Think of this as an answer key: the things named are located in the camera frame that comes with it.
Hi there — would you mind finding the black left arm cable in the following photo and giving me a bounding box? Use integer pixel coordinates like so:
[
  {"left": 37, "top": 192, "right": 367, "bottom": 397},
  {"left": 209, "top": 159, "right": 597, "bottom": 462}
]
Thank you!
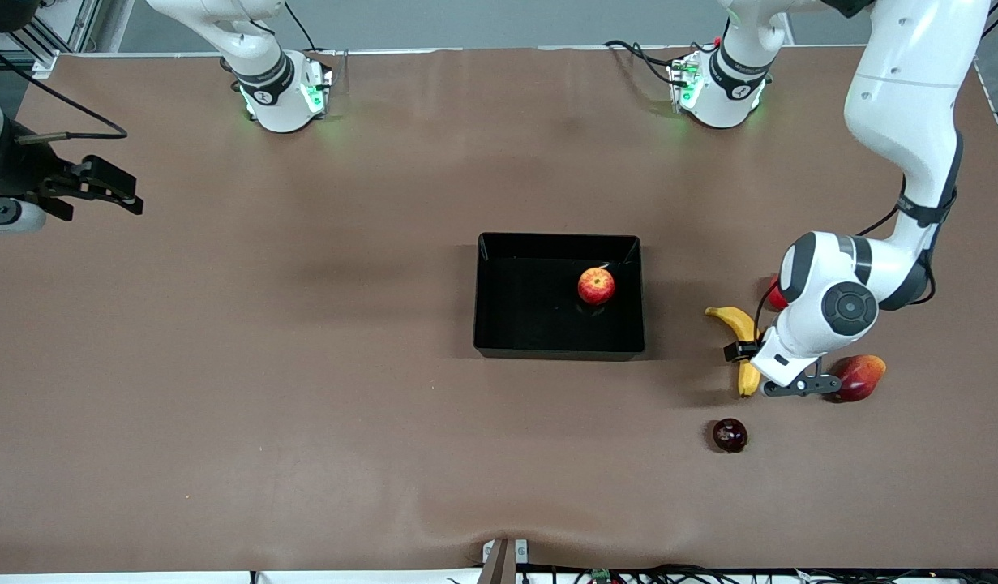
[{"left": 754, "top": 130, "right": 963, "bottom": 346}]

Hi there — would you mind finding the large table cover mat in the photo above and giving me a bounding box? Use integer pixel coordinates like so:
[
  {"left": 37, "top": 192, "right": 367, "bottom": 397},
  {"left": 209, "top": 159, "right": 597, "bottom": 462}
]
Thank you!
[{"left": 0, "top": 45, "right": 998, "bottom": 575}]

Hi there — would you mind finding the white module with green light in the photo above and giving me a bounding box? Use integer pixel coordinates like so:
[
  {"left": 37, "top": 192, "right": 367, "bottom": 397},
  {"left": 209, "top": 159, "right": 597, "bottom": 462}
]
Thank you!
[
  {"left": 300, "top": 53, "right": 337, "bottom": 116},
  {"left": 667, "top": 55, "right": 702, "bottom": 110}
]

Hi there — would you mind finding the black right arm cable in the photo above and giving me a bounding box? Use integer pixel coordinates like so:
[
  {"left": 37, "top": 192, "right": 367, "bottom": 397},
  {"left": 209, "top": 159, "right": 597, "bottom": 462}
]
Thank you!
[{"left": 0, "top": 34, "right": 129, "bottom": 145}]

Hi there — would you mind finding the black rectangular plastic box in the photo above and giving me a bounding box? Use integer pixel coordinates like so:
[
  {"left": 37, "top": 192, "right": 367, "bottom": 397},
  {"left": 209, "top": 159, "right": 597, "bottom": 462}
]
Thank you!
[{"left": 473, "top": 232, "right": 647, "bottom": 361}]

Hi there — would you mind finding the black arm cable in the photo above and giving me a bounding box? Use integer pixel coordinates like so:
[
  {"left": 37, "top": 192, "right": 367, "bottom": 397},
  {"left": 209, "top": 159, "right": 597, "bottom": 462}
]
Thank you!
[
  {"left": 754, "top": 130, "right": 963, "bottom": 346},
  {"left": 0, "top": 34, "right": 129, "bottom": 145}
]

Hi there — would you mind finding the red yellow mango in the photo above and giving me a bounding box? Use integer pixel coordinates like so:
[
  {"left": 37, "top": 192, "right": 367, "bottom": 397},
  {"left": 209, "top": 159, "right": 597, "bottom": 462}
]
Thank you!
[{"left": 827, "top": 354, "right": 887, "bottom": 403}]

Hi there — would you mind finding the red yellow apple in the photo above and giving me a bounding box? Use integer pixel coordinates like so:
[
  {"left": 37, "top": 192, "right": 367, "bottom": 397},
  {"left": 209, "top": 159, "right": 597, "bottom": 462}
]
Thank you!
[{"left": 577, "top": 267, "right": 616, "bottom": 307}]

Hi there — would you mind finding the dark purple plum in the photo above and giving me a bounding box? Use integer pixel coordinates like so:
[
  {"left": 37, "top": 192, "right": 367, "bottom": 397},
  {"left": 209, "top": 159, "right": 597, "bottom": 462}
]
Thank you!
[{"left": 712, "top": 418, "right": 749, "bottom": 454}]

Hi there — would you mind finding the aluminium frame profile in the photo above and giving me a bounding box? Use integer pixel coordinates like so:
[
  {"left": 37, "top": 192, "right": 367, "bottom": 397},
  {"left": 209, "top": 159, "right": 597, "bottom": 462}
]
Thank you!
[{"left": 0, "top": 0, "right": 102, "bottom": 78}]

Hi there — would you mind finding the yellow banana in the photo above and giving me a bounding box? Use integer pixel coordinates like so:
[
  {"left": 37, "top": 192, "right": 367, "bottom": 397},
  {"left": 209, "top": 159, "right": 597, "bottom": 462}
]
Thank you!
[{"left": 705, "top": 306, "right": 763, "bottom": 398}]

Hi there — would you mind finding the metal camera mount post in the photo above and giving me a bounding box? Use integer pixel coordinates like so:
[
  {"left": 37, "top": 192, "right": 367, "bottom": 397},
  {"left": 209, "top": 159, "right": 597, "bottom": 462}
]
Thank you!
[{"left": 481, "top": 538, "right": 530, "bottom": 584}]

